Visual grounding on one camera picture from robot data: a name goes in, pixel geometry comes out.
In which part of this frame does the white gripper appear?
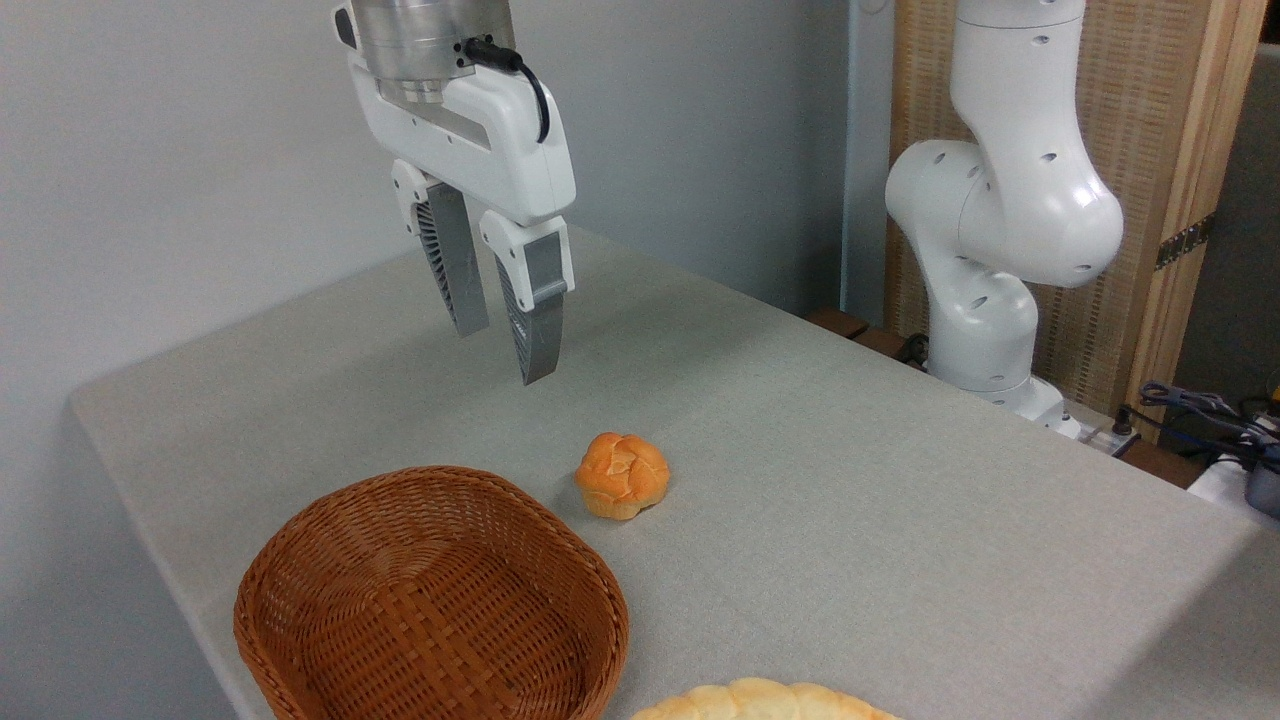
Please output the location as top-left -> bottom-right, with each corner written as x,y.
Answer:
347,52 -> 578,387

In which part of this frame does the small orange bread roll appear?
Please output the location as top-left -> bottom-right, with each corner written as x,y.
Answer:
574,431 -> 671,522

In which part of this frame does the brown wicker basket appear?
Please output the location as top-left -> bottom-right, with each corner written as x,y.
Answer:
233,465 -> 631,720

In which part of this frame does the large pale bread loaf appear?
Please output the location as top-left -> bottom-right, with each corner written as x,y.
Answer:
630,677 -> 903,720

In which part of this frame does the brown wooden bench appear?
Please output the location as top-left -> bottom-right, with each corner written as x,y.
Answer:
805,306 -> 933,369

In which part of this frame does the grey tablecloth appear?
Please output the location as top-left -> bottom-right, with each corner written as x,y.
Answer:
68,224 -> 1280,720

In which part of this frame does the wooden woven folding screen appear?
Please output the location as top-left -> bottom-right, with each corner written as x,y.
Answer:
885,0 -> 1271,443

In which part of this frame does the metal screen hinge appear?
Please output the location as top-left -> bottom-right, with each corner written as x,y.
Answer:
1154,212 -> 1217,272

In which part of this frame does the dark grey device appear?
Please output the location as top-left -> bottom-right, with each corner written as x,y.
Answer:
1243,458 -> 1280,520

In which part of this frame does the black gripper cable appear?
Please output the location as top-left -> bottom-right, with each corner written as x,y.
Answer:
460,37 -> 552,145

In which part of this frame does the blue cable bundle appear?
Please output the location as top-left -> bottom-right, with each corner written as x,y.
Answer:
1138,379 -> 1280,471

